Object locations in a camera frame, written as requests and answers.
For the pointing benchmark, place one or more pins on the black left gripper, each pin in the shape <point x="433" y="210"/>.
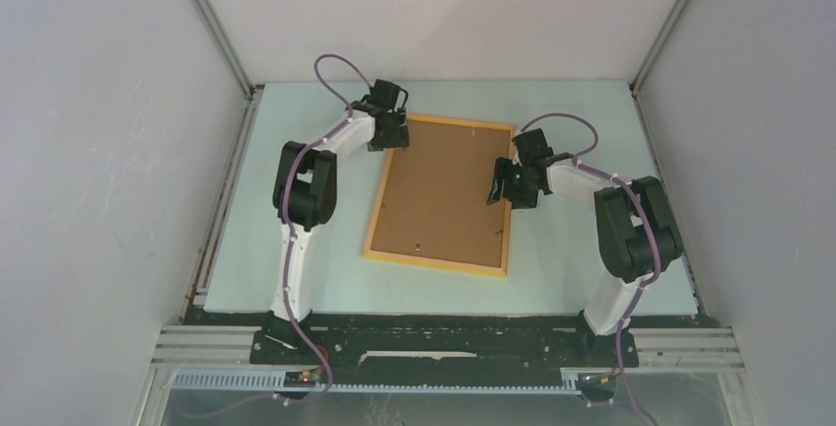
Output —
<point x="398" y="137"/>

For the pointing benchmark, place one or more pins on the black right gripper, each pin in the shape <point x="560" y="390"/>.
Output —
<point x="504" y="168"/>

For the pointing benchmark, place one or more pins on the orange wooden picture frame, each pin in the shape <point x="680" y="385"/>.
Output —
<point x="372" y="247"/>

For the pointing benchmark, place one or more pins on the brown cardboard backing board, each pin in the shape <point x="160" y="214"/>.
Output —
<point x="444" y="194"/>

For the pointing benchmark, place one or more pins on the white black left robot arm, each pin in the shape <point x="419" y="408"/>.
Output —
<point x="305" y="189"/>

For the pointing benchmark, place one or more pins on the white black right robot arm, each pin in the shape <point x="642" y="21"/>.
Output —
<point x="637" y="235"/>

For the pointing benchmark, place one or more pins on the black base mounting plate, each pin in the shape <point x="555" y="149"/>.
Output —
<point x="416" y="350"/>

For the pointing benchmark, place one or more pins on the left aluminium corner post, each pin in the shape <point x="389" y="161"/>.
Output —
<point x="217" y="33"/>

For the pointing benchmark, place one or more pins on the aluminium corner post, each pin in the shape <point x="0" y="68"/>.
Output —
<point x="217" y="33"/>
<point x="654" y="53"/>

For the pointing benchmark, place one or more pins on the right aluminium corner post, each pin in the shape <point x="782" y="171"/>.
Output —
<point x="654" y="53"/>

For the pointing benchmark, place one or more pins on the grey slotted cable duct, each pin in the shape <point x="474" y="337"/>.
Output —
<point x="275" y="381"/>

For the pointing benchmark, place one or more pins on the aluminium front rail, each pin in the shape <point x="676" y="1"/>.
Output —
<point x="669" y="350"/>

